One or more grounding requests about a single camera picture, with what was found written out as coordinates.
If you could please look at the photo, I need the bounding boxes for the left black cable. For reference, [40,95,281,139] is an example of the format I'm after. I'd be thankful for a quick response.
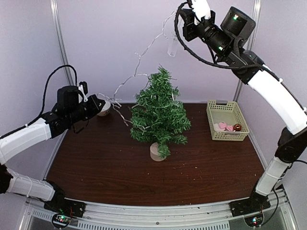
[26,64,78,127]

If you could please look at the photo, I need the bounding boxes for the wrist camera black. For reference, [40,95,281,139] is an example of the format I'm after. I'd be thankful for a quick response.
[187,0,212,25]
[77,81,88,103]

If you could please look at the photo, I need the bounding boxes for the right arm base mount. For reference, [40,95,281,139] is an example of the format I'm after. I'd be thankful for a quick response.
[229,186,271,217]

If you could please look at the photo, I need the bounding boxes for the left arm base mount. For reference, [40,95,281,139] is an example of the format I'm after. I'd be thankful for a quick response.
[43,183,86,218]

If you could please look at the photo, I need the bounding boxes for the red bauble ornament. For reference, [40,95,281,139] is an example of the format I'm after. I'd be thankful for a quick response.
[233,124,242,132]

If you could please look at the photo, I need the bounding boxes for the small white bowl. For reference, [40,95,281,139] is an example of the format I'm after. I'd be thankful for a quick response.
[97,101,111,117]

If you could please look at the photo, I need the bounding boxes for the right black cable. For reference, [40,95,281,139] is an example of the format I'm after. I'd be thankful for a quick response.
[174,1,262,70]

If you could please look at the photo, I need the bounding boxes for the pink heart ornament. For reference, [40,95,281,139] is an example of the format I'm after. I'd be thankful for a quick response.
[215,122,234,132]

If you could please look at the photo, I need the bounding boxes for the small green christmas tree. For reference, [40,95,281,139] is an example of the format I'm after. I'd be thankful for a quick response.
[130,66,191,159]

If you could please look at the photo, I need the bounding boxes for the right aluminium frame post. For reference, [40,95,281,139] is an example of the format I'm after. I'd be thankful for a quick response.
[234,0,261,101]

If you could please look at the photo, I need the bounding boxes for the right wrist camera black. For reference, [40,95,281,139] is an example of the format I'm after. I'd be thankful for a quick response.
[187,0,212,25]

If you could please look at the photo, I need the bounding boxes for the clear battery box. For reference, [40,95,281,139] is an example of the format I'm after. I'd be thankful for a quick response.
[167,37,178,57]

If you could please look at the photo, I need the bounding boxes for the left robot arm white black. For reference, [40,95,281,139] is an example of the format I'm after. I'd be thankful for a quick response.
[0,82,106,213]

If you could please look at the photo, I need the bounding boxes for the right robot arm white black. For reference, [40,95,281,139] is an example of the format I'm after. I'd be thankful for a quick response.
[175,0,307,212]

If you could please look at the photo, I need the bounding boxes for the fairy light string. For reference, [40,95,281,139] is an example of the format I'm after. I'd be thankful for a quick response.
[97,7,185,131]

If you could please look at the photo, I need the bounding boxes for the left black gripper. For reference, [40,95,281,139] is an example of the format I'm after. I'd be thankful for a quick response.
[67,94,105,124]

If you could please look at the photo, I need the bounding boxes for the black cable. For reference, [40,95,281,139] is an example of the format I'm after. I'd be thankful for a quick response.
[174,1,262,70]
[26,64,78,127]

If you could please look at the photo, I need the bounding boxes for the beige plastic basket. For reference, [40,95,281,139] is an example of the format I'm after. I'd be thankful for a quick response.
[206,100,249,141]

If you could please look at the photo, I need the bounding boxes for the aluminium frame post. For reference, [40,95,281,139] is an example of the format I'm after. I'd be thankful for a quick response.
[234,0,261,101]
[50,0,77,85]

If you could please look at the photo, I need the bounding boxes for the left aluminium frame post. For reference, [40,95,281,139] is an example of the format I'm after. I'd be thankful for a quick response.
[50,0,77,85]

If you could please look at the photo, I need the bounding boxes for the front aluminium rail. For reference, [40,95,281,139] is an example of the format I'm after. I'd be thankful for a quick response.
[24,184,293,230]

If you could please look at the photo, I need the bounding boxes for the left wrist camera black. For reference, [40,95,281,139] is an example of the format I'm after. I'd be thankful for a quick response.
[77,81,88,103]

